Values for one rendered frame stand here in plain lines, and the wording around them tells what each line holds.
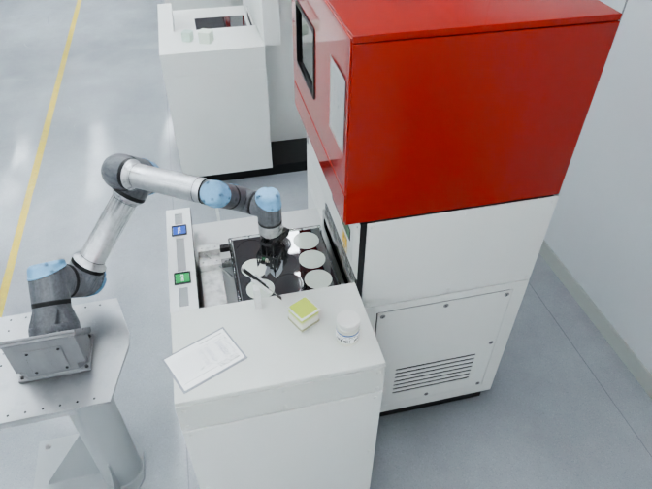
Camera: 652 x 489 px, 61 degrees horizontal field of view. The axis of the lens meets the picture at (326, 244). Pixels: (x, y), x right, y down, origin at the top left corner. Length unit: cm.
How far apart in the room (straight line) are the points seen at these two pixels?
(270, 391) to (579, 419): 171
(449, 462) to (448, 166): 143
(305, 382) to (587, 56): 121
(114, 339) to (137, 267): 150
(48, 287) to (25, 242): 203
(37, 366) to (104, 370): 20
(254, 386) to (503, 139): 103
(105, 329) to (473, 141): 137
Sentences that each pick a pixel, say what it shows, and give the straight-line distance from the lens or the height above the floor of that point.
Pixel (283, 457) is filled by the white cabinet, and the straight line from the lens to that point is 204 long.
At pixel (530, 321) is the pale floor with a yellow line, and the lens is 328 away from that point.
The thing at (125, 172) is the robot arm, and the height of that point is 138.
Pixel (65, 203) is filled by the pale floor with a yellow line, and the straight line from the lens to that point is 420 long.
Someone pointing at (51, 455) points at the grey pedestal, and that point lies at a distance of 287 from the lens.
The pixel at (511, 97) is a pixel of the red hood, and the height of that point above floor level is 161.
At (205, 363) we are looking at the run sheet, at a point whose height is 97.
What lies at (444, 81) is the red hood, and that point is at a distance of 158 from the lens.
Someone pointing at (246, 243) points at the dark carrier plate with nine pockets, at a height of 90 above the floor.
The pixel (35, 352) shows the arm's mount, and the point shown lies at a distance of 195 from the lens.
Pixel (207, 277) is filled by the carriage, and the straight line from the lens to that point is 210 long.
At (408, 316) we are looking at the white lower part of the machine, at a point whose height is 73.
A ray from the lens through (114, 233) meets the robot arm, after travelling 200.
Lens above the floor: 234
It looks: 42 degrees down
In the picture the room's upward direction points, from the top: 1 degrees clockwise
